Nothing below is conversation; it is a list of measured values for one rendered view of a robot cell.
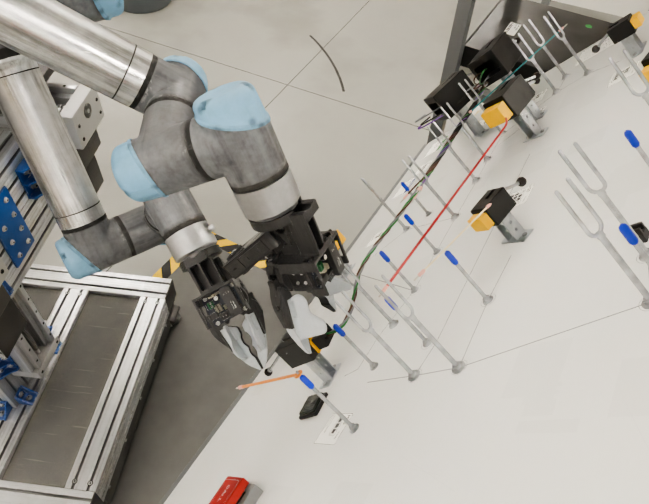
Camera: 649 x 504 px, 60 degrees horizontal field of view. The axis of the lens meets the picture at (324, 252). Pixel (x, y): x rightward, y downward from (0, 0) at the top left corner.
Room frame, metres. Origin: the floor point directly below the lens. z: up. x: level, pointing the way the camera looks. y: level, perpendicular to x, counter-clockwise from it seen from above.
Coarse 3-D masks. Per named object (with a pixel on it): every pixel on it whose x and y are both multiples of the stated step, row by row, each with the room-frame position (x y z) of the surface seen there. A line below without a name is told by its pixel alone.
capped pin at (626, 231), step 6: (624, 228) 0.33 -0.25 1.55; (630, 228) 0.33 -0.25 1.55; (624, 234) 0.32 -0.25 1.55; (630, 234) 0.32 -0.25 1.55; (630, 240) 0.32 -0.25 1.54; (636, 240) 0.32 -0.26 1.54; (636, 246) 0.32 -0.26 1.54; (642, 252) 0.32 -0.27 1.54; (648, 258) 0.31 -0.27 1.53; (648, 264) 0.31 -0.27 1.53
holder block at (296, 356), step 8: (288, 336) 0.46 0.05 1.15; (280, 344) 0.45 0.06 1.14; (288, 344) 0.43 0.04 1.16; (296, 344) 0.43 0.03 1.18; (280, 352) 0.43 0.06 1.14; (288, 352) 0.43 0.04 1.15; (296, 352) 0.42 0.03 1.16; (304, 352) 0.42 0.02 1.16; (288, 360) 0.42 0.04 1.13; (296, 360) 0.42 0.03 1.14; (304, 360) 0.42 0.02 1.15; (312, 360) 0.41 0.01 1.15
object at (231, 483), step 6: (228, 480) 0.25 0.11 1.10; (234, 480) 0.25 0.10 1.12; (240, 480) 0.25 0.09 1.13; (246, 480) 0.25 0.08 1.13; (222, 486) 0.25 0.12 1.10; (228, 486) 0.24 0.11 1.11; (234, 486) 0.24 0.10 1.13; (240, 486) 0.24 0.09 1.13; (246, 486) 0.24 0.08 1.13; (216, 492) 0.24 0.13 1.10; (222, 492) 0.24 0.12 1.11; (228, 492) 0.23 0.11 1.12; (234, 492) 0.23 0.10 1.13; (240, 492) 0.23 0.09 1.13; (216, 498) 0.23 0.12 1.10; (222, 498) 0.23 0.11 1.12; (228, 498) 0.22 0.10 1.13; (234, 498) 0.22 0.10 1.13; (240, 498) 0.23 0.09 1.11
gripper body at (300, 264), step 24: (288, 216) 0.47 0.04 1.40; (312, 216) 0.47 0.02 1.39; (288, 240) 0.47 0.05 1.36; (312, 240) 0.45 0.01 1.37; (336, 240) 0.49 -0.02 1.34; (288, 264) 0.44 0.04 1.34; (312, 264) 0.43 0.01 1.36; (336, 264) 0.46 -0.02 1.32; (288, 288) 0.44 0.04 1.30; (312, 288) 0.43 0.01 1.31
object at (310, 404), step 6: (312, 396) 0.38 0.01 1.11; (318, 396) 0.37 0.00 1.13; (306, 402) 0.37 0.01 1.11; (312, 402) 0.36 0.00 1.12; (318, 402) 0.36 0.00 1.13; (306, 408) 0.36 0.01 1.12; (312, 408) 0.35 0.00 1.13; (318, 408) 0.35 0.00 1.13; (300, 414) 0.35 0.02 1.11; (306, 414) 0.35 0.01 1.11; (312, 414) 0.34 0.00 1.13
